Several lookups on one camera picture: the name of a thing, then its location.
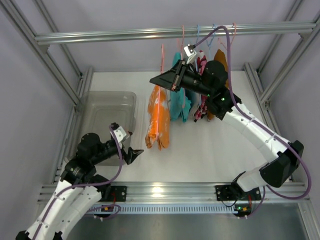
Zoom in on pink hanger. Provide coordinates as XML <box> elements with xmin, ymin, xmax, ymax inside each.
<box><xmin>153</xmin><ymin>44</ymin><xmax>166</xmax><ymax>140</ymax></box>
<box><xmin>217</xmin><ymin>22</ymin><xmax>237</xmax><ymax>51</ymax></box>
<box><xmin>177</xmin><ymin>25</ymin><xmax>190</xmax><ymax>110</ymax></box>

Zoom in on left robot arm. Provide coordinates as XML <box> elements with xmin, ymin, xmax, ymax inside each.
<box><xmin>16</xmin><ymin>125</ymin><xmax>143</xmax><ymax>240</ymax></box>

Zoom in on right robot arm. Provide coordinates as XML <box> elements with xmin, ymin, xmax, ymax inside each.
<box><xmin>150</xmin><ymin>60</ymin><xmax>304</xmax><ymax>196</ymax></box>

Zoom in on pink hanger under teal trousers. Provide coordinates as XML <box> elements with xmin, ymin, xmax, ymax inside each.
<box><xmin>177</xmin><ymin>25</ymin><xmax>190</xmax><ymax>110</ymax></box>

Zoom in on pink hanger under mustard trousers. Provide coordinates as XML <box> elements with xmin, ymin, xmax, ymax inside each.
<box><xmin>217</xmin><ymin>22</ymin><xmax>237</xmax><ymax>51</ymax></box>

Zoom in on clear plastic bin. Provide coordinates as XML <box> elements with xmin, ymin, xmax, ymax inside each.
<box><xmin>64</xmin><ymin>91</ymin><xmax>137</xmax><ymax>166</ymax></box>

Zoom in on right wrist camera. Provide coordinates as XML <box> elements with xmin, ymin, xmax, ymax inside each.
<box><xmin>183</xmin><ymin>44</ymin><xmax>197</xmax><ymax>64</ymax></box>

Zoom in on aluminium frame left post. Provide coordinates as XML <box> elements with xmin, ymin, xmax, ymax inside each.
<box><xmin>0</xmin><ymin>0</ymin><xmax>93</xmax><ymax>108</ymax></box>

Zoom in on aluminium frame post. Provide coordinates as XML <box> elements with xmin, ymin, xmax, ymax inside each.
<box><xmin>0</xmin><ymin>0</ymin><xmax>93</xmax><ymax>108</ymax></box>
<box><xmin>244</xmin><ymin>0</ymin><xmax>320</xmax><ymax>109</ymax></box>

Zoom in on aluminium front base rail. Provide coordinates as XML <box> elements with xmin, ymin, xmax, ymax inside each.
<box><xmin>37</xmin><ymin>182</ymin><xmax>307</xmax><ymax>205</ymax></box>

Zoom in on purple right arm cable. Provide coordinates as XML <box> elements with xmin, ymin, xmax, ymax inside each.
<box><xmin>193</xmin><ymin>25</ymin><xmax>311</xmax><ymax>221</ymax></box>

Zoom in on slotted cable duct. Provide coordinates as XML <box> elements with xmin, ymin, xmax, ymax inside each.
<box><xmin>84</xmin><ymin>203</ymin><xmax>238</xmax><ymax>215</ymax></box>

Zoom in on aluminium frame right post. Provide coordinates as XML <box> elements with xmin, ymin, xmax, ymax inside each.
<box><xmin>244</xmin><ymin>0</ymin><xmax>320</xmax><ymax>109</ymax></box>

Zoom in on aluminium hanging rail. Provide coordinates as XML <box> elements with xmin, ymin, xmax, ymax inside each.
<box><xmin>35</xmin><ymin>21</ymin><xmax>317</xmax><ymax>45</ymax></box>

